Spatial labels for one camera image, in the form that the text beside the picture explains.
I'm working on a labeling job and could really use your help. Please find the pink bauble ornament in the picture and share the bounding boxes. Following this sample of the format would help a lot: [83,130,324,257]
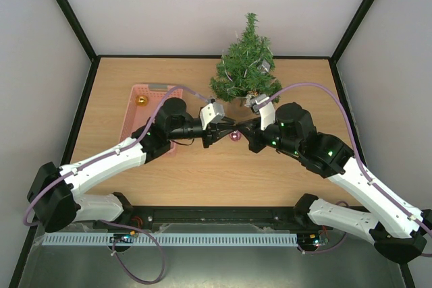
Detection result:
[229,131,242,142]

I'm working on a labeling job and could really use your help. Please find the silver reindeer ornament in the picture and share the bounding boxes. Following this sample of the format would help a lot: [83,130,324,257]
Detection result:
[245,92,261,107]

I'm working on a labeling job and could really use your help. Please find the small green christmas tree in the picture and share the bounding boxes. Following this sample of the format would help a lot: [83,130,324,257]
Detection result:
[209,12,284,107]

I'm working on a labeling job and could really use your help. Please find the clear led string lights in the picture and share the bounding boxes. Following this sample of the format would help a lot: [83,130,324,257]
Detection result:
[215,30,276,95]

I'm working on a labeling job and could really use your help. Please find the silver gift box ornament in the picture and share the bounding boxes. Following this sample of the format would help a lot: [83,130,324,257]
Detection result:
[258,60,271,74]

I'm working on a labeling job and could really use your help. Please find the pink plastic basket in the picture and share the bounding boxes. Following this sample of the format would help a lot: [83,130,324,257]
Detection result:
[119,84,173,142]

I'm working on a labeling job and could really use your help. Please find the gold bauble ornament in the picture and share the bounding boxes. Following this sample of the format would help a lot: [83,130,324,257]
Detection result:
[135,95,149,107]

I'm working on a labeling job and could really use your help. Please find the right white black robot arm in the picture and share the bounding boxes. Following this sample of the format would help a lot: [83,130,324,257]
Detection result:
[237,103,431,264]

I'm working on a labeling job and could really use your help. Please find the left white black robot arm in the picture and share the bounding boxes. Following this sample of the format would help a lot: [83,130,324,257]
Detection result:
[27,97,235,233]

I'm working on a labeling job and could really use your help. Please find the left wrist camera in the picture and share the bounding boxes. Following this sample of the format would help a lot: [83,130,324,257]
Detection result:
[199,100,225,130]

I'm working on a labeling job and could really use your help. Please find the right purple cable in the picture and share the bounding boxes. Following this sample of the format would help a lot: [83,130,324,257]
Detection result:
[266,82,432,258]

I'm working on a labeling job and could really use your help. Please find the black frame rail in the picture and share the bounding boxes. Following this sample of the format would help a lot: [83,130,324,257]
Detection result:
[116,206,322,233]

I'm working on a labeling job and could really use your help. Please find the purple cable loop front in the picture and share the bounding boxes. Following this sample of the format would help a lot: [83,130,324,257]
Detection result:
[109,223,166,284]

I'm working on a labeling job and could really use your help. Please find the light blue cable duct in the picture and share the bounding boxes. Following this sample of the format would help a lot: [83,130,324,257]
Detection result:
[41,233,298,247]

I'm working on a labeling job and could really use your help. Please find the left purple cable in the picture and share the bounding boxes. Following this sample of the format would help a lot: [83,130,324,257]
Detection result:
[22,84,213,227]

